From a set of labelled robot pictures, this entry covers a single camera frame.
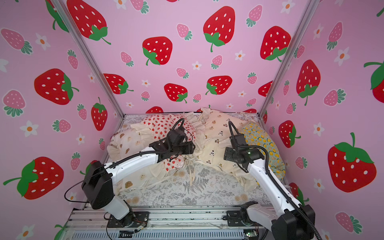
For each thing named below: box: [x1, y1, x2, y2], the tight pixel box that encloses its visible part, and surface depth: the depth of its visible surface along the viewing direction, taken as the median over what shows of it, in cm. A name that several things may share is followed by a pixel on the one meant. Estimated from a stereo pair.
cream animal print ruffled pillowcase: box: [185, 108, 258, 192], surface depth 93 cm
